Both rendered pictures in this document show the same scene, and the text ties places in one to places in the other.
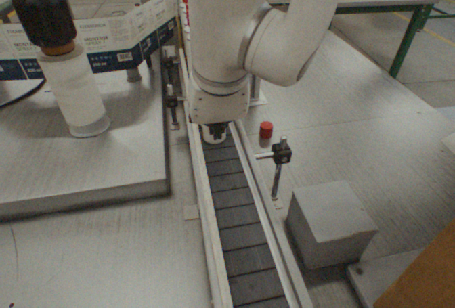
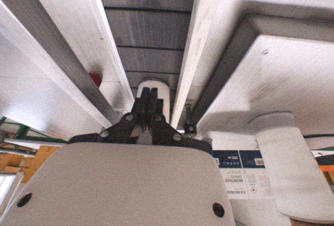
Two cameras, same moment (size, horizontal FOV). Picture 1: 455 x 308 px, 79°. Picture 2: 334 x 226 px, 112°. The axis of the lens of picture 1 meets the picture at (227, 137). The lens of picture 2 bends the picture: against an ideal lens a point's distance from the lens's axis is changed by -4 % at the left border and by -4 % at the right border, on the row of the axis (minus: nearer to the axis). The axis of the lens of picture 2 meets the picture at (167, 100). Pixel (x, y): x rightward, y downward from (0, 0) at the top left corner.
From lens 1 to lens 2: 0.42 m
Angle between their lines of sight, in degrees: 14
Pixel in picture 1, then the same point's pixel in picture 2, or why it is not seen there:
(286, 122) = not seen: hidden behind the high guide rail
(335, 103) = (27, 97)
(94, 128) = (277, 119)
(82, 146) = (299, 105)
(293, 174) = not seen: hidden behind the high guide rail
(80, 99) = (297, 159)
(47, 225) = not seen: outside the picture
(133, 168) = (285, 67)
